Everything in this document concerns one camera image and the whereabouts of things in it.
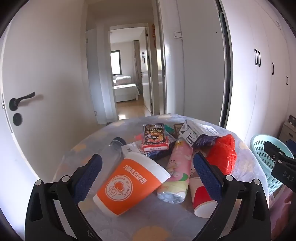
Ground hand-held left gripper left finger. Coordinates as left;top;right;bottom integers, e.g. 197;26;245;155
25;153;103;241

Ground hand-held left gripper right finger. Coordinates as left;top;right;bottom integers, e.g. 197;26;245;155
193;152;271;241

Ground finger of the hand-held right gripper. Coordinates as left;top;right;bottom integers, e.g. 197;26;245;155
264;141;296;163

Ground teal plastic basket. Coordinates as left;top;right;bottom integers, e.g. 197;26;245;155
250;134;293;194

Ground orange paper cup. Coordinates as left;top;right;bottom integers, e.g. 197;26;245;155
92;158;171;217

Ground red and white paper cup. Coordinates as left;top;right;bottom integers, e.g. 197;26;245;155
190;177;218;218

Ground small white cabinet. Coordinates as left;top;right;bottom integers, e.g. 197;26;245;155
279;115;296;144

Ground pink patterned plastic bottle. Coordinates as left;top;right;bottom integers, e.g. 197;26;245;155
157;137;193;204

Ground red plastic bag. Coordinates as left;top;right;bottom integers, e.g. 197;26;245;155
205;134;237;175

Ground clear plastic bottle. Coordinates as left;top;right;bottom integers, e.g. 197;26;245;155
98;137;127;168

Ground dark blue snack packet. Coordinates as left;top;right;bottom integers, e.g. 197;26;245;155
192;135;218;150

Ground pink cloth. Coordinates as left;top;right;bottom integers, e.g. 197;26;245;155
269;185;296;241

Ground white milk carton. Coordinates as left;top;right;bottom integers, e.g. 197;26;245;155
179;120;219;146

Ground dark blue flat box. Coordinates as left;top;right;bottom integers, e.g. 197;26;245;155
148;150;173;161

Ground white flat box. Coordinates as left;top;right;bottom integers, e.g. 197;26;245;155
121;141;148;158

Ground small brown box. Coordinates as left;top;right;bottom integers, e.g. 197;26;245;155
173;124;184;137

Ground white wardrobe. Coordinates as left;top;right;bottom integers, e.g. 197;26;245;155
220;0;296;144

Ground red and black card box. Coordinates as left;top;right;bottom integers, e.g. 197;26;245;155
142;124;170;151

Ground white bed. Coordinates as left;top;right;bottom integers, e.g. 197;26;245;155
113;84;140;103

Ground white pillow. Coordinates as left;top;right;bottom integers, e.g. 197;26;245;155
115;76;133;85

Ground window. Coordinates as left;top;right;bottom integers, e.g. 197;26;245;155
110;51;121;75

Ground beige curtain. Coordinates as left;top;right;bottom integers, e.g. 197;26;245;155
133;40;142;86

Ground white door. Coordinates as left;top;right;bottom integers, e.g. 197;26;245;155
0;0;99;209

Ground black door handle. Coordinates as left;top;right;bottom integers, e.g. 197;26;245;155
9;92;36;111

